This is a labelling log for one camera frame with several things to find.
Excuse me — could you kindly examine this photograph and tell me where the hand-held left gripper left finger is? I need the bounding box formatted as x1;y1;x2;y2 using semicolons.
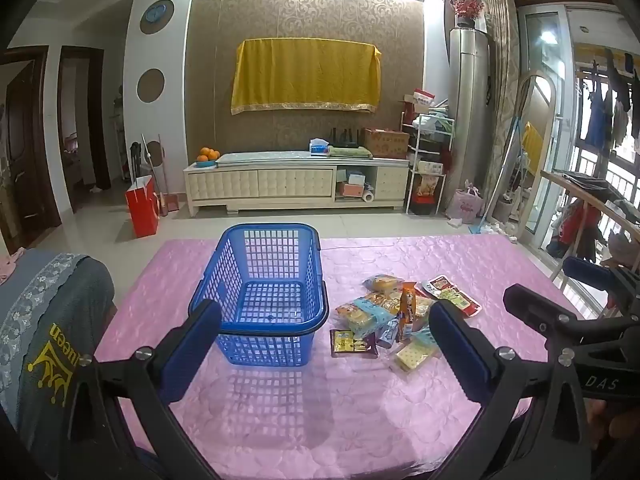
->
60;299;223;480

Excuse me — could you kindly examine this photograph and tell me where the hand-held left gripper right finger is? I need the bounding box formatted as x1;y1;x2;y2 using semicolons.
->
425;300;594;480

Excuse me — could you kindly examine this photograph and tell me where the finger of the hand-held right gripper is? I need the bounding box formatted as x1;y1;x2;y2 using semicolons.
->
502;284;574;342
562;256;627;287

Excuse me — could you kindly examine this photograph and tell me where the clear cracker packet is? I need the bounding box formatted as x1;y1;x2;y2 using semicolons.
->
390;335;441;374

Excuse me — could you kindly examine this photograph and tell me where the yellow orange snack packet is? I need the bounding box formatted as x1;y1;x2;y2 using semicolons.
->
370;291;436;322

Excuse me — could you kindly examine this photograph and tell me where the blue plastic basket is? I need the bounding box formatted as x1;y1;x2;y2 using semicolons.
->
188;223;330;367

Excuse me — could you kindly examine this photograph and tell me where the orange sausage stick packet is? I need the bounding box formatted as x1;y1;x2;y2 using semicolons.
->
399;281;417;344

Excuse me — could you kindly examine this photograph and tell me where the small blue snack packet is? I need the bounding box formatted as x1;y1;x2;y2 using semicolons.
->
376;317;401;349

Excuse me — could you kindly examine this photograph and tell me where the red striped snack packet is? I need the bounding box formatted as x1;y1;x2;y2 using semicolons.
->
421;274;462;301

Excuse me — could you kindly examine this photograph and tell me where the clear bread packet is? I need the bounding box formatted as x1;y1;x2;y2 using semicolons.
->
362;273;404;294

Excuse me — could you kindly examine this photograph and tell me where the purple yellow snack packet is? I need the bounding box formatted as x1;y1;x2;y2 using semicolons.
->
329;329;380;359

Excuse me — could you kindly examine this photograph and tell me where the cake packet with blue band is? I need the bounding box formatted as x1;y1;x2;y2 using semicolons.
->
335;297;396;339

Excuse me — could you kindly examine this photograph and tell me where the person's right hand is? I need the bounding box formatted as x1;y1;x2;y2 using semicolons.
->
584;396;640;452

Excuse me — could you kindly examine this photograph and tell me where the red garment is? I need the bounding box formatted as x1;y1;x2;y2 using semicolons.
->
559;200;603;262

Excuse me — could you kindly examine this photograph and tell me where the pink bag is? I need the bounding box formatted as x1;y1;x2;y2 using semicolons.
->
445;180;485;224

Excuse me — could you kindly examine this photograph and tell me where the blue mop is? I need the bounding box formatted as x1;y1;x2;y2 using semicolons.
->
469;115;522;236

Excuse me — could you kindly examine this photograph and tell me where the pink tablecloth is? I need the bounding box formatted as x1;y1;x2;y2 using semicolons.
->
92;234;586;480

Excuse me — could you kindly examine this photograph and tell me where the arched standing mirror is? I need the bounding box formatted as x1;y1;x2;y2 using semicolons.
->
514;71;559;249

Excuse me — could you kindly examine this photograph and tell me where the red paper bag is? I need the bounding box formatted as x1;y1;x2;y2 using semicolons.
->
125;175;161;239

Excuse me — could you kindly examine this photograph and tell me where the grey crown print cushion cover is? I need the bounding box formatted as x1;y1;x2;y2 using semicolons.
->
0;249;116;461

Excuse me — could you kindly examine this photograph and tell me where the printed snack box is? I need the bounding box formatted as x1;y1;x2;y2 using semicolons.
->
414;175;444;200

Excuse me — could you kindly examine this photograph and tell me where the row of hanging clothes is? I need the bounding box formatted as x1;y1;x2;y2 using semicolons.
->
580;50;640;152

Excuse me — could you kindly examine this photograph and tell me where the white shelf rack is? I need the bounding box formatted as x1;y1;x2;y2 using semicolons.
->
400;112;456;216

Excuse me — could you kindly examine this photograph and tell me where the cream television cabinet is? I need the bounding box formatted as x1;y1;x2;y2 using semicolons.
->
182;151;412;217

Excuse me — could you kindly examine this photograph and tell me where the tower air conditioner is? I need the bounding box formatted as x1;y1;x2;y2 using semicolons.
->
448;27;491;211

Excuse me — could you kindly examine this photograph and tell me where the patterned beige curtain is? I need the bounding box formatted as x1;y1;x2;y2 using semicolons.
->
480;0;522;221

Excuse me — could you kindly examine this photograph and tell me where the brown cardboard box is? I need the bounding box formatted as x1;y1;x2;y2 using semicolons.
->
363;128;411;159

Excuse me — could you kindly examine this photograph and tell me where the dark wooden doorway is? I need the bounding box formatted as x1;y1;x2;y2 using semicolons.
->
57;46;112;211

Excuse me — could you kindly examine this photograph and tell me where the dark wooden door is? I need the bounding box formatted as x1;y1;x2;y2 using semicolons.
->
0;46;62;256

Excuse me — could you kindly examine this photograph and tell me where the vase with red flowers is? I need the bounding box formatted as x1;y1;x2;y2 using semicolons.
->
450;0;486;30

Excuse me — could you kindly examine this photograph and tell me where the yellow cloth cover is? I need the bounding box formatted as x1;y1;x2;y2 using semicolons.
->
231;37;382;115

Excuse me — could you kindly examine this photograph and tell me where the wooden drying rail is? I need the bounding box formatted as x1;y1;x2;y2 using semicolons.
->
540;170;640;261

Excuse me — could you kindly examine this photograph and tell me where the plain round wall panel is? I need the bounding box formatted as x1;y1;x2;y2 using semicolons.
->
136;68;166;103

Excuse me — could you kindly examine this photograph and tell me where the round wall panel blue disc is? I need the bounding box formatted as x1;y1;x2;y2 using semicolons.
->
139;0;175;35

